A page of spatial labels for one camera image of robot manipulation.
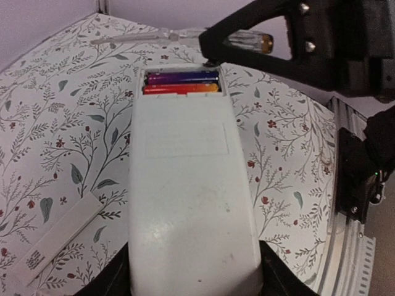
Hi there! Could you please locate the aluminium front rail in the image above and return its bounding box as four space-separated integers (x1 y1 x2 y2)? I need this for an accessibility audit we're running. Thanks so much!
314 97 376 295

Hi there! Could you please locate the floral patterned table mat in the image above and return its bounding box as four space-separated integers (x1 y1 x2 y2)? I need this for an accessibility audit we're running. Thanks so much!
1 14 335 295

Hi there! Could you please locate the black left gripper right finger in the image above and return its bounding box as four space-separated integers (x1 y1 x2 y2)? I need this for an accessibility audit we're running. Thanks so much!
259 240 318 296

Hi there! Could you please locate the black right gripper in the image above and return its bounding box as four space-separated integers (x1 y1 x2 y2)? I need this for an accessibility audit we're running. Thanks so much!
199 1 394 97

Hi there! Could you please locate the red orange battery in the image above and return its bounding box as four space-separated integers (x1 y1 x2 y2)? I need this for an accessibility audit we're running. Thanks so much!
143 83 219 95

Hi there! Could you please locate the white plastic strip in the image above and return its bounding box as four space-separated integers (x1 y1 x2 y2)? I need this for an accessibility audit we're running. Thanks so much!
12 193 104 286

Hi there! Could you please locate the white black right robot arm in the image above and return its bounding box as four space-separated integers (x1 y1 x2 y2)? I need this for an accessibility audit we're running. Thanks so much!
199 1 394 223

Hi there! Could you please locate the purple blue battery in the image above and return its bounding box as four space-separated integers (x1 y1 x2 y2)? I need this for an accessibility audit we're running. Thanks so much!
145 71 219 84

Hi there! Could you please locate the right aluminium frame post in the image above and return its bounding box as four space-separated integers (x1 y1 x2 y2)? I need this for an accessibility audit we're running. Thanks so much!
95 0 110 15

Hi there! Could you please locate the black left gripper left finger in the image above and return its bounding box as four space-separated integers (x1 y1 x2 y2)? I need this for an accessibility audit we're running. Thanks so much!
70 244 131 295

